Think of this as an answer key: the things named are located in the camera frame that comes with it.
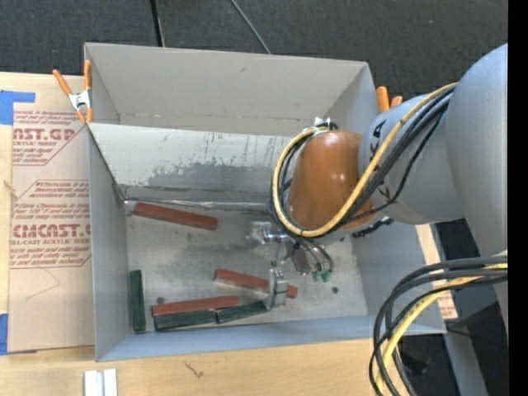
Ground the red-brown flat block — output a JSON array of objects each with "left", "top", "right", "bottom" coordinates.
[
  {"left": 213, "top": 268, "right": 299, "bottom": 299},
  {"left": 132, "top": 201, "right": 219, "bottom": 232},
  {"left": 151, "top": 295, "right": 241, "bottom": 317}
]

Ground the dark green flat block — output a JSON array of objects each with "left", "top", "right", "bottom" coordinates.
[
  {"left": 153, "top": 309, "right": 218, "bottom": 332},
  {"left": 214, "top": 300, "right": 269, "bottom": 324},
  {"left": 130, "top": 269, "right": 148, "bottom": 332}
]

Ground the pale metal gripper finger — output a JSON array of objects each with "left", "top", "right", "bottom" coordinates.
[
  {"left": 246, "top": 219, "right": 275, "bottom": 246},
  {"left": 263, "top": 267, "right": 289, "bottom": 309}
]

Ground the brown cardboard board red print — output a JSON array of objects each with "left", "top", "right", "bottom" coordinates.
[{"left": 0, "top": 71, "right": 460, "bottom": 356}]

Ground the grey metal bin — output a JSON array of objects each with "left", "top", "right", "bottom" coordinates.
[{"left": 83, "top": 42, "right": 447, "bottom": 363}]

